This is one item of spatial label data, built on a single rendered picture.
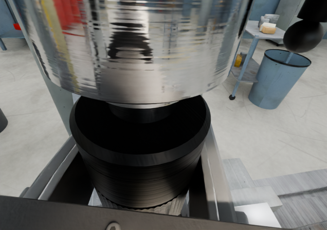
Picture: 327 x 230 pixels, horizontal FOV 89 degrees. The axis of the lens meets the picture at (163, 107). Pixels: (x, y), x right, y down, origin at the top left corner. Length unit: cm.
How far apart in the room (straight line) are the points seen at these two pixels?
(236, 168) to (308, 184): 22
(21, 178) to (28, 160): 17
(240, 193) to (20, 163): 173
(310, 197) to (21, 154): 190
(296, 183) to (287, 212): 9
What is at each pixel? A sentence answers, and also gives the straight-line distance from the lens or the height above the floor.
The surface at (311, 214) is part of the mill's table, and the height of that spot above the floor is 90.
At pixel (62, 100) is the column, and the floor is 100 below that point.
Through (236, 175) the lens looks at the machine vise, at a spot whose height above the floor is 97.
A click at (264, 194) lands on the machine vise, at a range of 36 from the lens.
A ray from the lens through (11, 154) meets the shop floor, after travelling 197.
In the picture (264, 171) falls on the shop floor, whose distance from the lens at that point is 179.
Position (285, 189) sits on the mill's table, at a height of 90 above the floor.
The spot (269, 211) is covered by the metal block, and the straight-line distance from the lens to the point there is 32.
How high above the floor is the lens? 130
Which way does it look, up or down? 39 degrees down
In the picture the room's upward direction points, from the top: 5 degrees clockwise
